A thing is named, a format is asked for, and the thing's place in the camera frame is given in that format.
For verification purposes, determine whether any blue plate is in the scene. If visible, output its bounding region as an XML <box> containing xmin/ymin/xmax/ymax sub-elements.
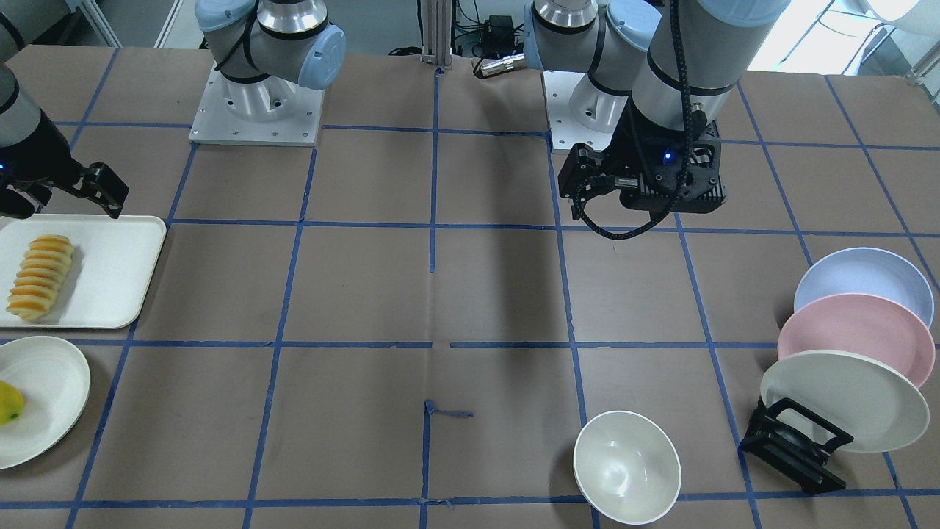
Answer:
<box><xmin>793</xmin><ymin>247</ymin><xmax>936</xmax><ymax>327</ymax></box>

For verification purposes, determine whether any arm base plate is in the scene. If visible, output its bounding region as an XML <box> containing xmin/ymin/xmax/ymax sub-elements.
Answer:
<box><xmin>189</xmin><ymin>67</ymin><xmax>325</xmax><ymax>148</ymax></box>
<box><xmin>542</xmin><ymin>70</ymin><xmax>668</xmax><ymax>157</ymax></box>

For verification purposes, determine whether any yellow ridged bread loaf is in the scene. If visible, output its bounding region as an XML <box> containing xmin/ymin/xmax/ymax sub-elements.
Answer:
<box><xmin>6</xmin><ymin>234</ymin><xmax>75</xmax><ymax>321</ymax></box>

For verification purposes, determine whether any yellow lemon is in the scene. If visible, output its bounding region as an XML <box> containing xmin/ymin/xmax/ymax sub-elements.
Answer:
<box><xmin>0</xmin><ymin>381</ymin><xmax>26</xmax><ymax>425</ymax></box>

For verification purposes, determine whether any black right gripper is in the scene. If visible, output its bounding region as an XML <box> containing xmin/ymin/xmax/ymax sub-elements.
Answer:
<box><xmin>1</xmin><ymin>111</ymin><xmax>130</xmax><ymax>220</ymax></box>

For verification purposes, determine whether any black plate rack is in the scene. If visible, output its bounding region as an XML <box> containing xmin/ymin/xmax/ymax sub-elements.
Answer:
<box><xmin>738</xmin><ymin>397</ymin><xmax>855</xmax><ymax>496</ymax></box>

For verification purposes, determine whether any pink plate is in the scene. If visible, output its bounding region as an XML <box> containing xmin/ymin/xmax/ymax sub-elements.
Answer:
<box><xmin>778</xmin><ymin>292</ymin><xmax>936</xmax><ymax>388</ymax></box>

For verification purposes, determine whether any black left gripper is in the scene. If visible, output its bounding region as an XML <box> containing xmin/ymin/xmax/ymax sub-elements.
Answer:
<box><xmin>604</xmin><ymin>110</ymin><xmax>726</xmax><ymax>214</ymax></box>

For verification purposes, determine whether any cream plate in rack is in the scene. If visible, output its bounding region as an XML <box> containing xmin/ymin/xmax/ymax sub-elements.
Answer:
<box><xmin>761</xmin><ymin>350</ymin><xmax>930</xmax><ymax>453</ymax></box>

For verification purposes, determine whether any white round plate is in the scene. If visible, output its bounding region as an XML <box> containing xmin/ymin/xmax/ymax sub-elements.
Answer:
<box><xmin>1</xmin><ymin>336</ymin><xmax>91</xmax><ymax>469</ymax></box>

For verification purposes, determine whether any white rectangular tray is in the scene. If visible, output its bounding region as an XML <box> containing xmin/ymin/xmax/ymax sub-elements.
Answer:
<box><xmin>1</xmin><ymin>214</ymin><xmax>167</xmax><ymax>329</ymax></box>

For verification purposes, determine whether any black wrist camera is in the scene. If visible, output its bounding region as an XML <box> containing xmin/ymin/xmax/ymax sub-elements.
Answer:
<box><xmin>557</xmin><ymin>142</ymin><xmax>627</xmax><ymax>201</ymax></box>

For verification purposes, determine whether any cream bowl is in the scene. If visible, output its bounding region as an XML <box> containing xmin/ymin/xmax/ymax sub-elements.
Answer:
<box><xmin>573</xmin><ymin>411</ymin><xmax>684</xmax><ymax>525</ymax></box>

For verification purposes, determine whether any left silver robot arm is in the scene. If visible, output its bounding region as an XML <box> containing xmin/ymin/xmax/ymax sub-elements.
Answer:
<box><xmin>524</xmin><ymin>1</ymin><xmax>789</xmax><ymax>220</ymax></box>

